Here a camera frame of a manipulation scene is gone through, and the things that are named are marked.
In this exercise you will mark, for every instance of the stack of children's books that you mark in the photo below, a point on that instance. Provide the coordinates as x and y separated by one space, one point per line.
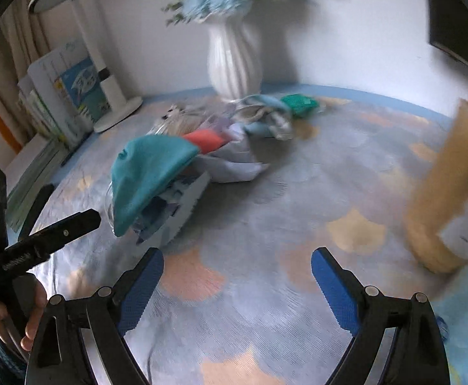
62 90

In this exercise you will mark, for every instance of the white desk lamp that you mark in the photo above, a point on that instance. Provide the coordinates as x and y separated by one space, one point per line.
120 106

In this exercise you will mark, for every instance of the person's left hand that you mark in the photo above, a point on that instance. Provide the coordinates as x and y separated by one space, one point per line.
27 338

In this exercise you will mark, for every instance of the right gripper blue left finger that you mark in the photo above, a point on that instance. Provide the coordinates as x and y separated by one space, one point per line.
135 287

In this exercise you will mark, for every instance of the bamboo pen holder with label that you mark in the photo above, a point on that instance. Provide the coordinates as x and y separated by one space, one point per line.
438 198

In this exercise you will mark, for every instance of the beige curtain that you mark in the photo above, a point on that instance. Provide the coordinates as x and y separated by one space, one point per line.
22 41

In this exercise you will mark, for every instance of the blue floral table mat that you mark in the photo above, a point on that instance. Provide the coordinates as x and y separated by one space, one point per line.
237 302

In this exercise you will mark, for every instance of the red orange soft item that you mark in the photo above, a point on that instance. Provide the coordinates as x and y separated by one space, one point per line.
206 140

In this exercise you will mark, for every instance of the teal cloth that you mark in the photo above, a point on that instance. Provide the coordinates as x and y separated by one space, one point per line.
142 170

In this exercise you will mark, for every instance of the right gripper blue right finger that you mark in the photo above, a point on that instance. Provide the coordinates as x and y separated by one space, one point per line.
339 287

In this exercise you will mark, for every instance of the clear plastic storage container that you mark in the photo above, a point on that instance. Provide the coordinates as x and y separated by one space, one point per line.
179 121

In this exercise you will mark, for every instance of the green round hair accessory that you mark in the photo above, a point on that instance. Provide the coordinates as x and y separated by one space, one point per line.
300 105

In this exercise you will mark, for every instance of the white ribbed ceramic vase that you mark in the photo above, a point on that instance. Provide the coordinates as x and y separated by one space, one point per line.
234 68

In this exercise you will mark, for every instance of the blue tissue pack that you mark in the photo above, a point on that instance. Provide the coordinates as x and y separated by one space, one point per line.
451 310

